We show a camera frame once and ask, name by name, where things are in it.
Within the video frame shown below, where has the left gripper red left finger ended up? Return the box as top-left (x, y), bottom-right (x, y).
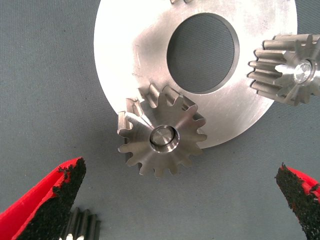
top-left (0, 156), bottom-right (87, 240)

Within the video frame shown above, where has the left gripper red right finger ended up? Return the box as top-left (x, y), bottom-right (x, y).
top-left (274, 162), bottom-right (320, 240)

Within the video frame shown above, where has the small steel gear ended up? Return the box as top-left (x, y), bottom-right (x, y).
top-left (247, 33), bottom-right (320, 107)
top-left (59, 207), bottom-right (102, 240)

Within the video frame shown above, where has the larger steel gear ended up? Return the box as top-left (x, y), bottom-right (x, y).
top-left (116, 84), bottom-right (208, 179)

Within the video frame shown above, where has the dark grey table cloth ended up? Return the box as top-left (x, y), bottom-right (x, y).
top-left (0, 0), bottom-right (320, 240)

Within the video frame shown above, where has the round metal plate with hole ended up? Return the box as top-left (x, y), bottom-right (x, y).
top-left (93, 0), bottom-right (299, 150)

